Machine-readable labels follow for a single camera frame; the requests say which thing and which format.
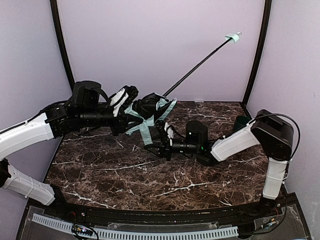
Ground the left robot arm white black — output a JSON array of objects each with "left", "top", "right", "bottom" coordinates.
[{"left": 0, "top": 80, "right": 138, "bottom": 206}]

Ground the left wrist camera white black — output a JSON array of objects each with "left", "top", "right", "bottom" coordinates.
[{"left": 109, "top": 85, "right": 139, "bottom": 117}]

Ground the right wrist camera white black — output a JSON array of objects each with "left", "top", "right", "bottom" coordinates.
[{"left": 155, "top": 120, "right": 174, "bottom": 146}]

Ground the black front frame rail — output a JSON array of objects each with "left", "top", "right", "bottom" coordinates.
[{"left": 28, "top": 192, "right": 299, "bottom": 226}]

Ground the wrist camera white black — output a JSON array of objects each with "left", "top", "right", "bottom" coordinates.
[
  {"left": 109, "top": 85, "right": 139, "bottom": 117},
  {"left": 155, "top": 120, "right": 174, "bottom": 146}
]

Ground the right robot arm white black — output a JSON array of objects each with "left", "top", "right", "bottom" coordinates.
[{"left": 144, "top": 109, "right": 299, "bottom": 201}]

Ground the mint green folding umbrella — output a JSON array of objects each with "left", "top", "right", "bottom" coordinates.
[{"left": 125, "top": 32, "right": 241, "bottom": 146}]

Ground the dark green cup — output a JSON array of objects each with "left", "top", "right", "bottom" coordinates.
[{"left": 232, "top": 115, "right": 251, "bottom": 132}]

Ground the small green circuit board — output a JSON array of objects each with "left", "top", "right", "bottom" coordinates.
[{"left": 71, "top": 224, "right": 93, "bottom": 238}]

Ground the grey slotted cable duct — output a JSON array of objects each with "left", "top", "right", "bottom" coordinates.
[{"left": 31, "top": 213, "right": 239, "bottom": 240}]

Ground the right black corner post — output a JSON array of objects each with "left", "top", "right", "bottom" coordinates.
[{"left": 241, "top": 0, "right": 273, "bottom": 108}]

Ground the black corner post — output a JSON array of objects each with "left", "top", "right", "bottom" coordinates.
[
  {"left": 49, "top": 0, "right": 76, "bottom": 90},
  {"left": 241, "top": 0, "right": 273, "bottom": 108}
]

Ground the left black corner post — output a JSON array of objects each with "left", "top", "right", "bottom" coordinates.
[{"left": 49, "top": 0, "right": 76, "bottom": 90}]

